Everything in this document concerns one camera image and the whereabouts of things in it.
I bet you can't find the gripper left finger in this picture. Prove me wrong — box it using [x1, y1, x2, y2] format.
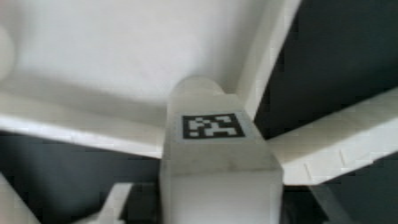
[71, 183, 133, 224]

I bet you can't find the white table leg with tag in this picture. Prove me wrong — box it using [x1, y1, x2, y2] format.
[160, 77, 282, 224]

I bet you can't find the white U-shaped obstacle fence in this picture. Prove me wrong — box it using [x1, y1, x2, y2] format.
[268, 88, 398, 185]

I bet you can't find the white square tabletop panel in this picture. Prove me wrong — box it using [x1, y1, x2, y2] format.
[0, 0, 302, 157]

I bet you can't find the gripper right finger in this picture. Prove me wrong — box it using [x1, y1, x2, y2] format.
[309, 184, 359, 224]

